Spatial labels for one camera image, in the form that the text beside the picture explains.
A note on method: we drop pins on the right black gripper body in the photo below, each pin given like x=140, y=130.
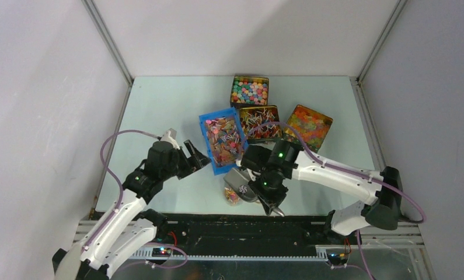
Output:
x=270, y=189

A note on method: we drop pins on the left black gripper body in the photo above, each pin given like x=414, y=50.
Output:
x=176, y=167

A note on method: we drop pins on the metal scoop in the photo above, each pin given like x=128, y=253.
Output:
x=238, y=180

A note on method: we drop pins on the blue plastic candy bin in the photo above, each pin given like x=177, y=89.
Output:
x=224, y=139

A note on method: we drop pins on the clear plastic jar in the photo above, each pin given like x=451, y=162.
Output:
x=231, y=197

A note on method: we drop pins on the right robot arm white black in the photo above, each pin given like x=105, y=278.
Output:
x=377, y=192

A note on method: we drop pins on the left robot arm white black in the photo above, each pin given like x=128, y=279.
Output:
x=128, y=225

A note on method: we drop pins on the tin of stick candies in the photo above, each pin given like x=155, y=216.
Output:
x=252, y=117

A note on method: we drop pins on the tin of gummy candies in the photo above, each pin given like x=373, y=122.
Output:
x=311, y=125

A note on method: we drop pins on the tin of pastel candies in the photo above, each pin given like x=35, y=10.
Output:
x=249, y=91

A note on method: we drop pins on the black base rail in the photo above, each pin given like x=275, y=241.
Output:
x=220, y=233

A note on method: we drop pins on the slotted cable duct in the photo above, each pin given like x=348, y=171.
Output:
x=154, y=253

